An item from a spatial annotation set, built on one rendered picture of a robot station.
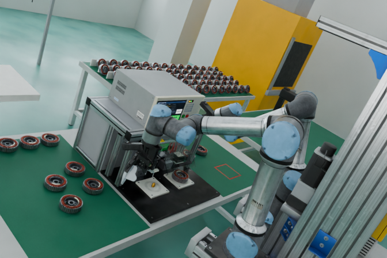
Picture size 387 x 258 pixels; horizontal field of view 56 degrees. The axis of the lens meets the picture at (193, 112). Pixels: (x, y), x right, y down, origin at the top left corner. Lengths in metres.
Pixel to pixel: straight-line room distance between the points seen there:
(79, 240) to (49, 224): 0.16
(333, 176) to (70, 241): 1.17
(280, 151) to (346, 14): 6.15
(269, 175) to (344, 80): 5.95
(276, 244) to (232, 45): 4.54
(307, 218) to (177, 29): 4.82
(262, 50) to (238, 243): 4.54
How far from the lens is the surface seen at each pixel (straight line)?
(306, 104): 1.85
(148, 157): 1.47
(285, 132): 1.20
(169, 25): 6.20
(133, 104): 2.18
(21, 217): 1.90
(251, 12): 5.88
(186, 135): 1.35
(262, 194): 1.31
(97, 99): 2.28
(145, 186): 2.23
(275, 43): 5.62
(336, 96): 7.19
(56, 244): 1.80
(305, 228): 1.64
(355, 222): 1.58
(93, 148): 2.30
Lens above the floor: 2.01
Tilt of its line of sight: 20 degrees down
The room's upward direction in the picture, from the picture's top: 22 degrees clockwise
